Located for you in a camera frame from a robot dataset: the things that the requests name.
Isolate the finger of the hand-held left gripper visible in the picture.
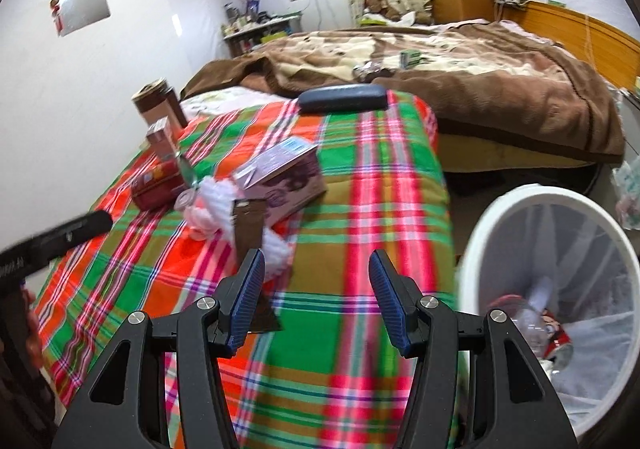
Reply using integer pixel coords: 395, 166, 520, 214
0, 210, 115, 275

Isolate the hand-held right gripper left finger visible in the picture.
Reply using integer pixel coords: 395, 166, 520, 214
52, 248, 266, 449

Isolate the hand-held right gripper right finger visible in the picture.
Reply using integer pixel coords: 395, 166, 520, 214
369, 249, 581, 449

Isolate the brown snack wrapper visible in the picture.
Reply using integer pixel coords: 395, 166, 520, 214
231, 198, 285, 335

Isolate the white foam net sleeve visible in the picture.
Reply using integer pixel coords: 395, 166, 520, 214
182, 176, 296, 277

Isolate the white round trash bin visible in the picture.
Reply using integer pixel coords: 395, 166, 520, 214
457, 184, 640, 435

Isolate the clear plastic bottle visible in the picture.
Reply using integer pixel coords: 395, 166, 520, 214
175, 159, 201, 215

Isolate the purple drink carton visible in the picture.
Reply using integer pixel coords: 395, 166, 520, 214
234, 136, 328, 220

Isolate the pink milk carton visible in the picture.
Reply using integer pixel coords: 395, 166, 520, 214
146, 116, 181, 162

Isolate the person's left hand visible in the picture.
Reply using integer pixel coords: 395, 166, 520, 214
22, 289, 43, 367

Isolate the red green plaid tablecloth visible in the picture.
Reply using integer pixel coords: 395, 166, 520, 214
37, 89, 461, 449

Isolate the beige thermos mug brown lid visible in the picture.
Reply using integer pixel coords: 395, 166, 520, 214
131, 79, 188, 130

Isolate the white floral bed sheet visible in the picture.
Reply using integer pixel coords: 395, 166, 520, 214
180, 86, 296, 119

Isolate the dark blue glasses case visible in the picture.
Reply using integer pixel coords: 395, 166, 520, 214
297, 84, 388, 115

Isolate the dark crumpled wrapper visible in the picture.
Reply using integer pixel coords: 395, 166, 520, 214
352, 62, 396, 80

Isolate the brown patterned blanket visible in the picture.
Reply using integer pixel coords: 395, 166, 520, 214
180, 19, 626, 165

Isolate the green print plastic bag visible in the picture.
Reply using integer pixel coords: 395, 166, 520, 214
612, 162, 640, 225

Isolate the cluttered shelf desk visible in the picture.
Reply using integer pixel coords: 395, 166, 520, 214
222, 12, 303, 57

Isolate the brown teddy bear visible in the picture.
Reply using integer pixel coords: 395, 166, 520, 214
362, 0, 403, 22

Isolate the wooden bed headboard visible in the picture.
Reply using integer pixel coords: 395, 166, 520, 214
500, 0, 640, 77

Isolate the square wall mirror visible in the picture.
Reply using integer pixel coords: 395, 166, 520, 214
50, 0, 111, 36

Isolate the thin orange cable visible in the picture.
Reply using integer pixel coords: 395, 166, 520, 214
582, 14, 598, 60

